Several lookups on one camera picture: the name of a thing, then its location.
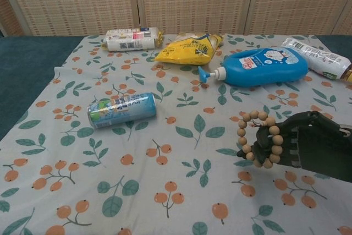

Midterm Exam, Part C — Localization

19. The dark green right robot hand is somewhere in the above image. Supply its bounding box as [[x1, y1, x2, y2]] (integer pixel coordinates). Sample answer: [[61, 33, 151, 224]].
[[236, 111, 352, 183]]

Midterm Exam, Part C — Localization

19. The white labelled tea bottle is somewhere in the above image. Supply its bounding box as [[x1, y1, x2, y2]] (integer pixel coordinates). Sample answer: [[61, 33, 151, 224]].
[[280, 37, 352, 83]]

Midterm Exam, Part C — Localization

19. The yellow snack bag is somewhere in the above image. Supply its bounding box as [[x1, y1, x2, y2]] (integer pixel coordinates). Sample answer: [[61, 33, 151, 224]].
[[154, 32, 226, 66]]

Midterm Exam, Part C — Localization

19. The wooden bead bracelet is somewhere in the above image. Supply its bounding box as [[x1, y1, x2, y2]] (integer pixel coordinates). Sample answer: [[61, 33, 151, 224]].
[[236, 110, 284, 169]]

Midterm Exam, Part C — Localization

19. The blue drink can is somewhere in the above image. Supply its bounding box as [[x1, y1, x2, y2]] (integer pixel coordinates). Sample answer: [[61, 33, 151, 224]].
[[87, 92, 157, 130]]

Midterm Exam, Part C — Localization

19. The blue pump lotion bottle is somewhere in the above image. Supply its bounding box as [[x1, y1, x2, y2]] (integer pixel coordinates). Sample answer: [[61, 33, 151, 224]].
[[197, 47, 309, 88]]

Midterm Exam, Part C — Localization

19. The white wrapped biscuit pack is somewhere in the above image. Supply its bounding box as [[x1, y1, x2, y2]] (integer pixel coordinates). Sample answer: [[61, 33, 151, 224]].
[[102, 26, 163, 52]]

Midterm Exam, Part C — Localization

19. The woven bamboo folding screen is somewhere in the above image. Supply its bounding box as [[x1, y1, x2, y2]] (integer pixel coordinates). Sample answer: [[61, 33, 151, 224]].
[[0, 0, 352, 37]]

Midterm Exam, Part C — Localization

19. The floral orange fruit tablecloth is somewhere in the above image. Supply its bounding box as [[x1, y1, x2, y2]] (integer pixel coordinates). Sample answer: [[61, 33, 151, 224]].
[[0, 34, 352, 235]]

